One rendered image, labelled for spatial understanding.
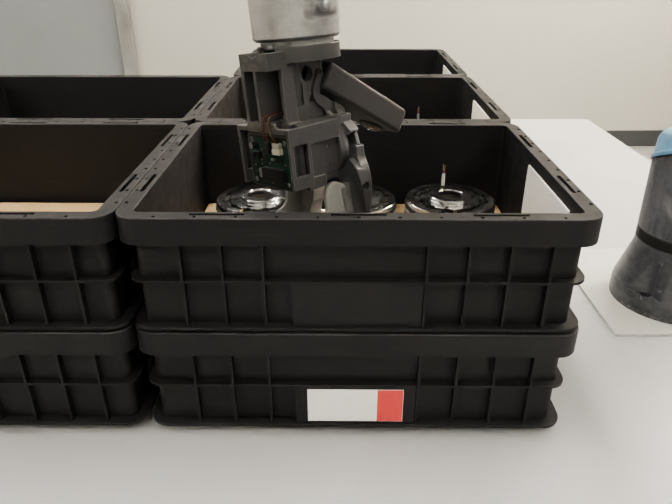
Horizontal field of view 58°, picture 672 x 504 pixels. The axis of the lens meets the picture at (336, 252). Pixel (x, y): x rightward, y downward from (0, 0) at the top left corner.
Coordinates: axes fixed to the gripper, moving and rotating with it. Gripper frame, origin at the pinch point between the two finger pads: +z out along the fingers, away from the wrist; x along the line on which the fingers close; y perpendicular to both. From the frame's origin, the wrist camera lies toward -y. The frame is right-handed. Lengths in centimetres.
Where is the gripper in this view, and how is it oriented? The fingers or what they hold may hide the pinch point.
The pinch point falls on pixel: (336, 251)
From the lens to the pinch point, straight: 60.2
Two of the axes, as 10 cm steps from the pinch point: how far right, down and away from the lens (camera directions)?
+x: 7.0, 2.1, -6.9
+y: -7.1, 3.2, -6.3
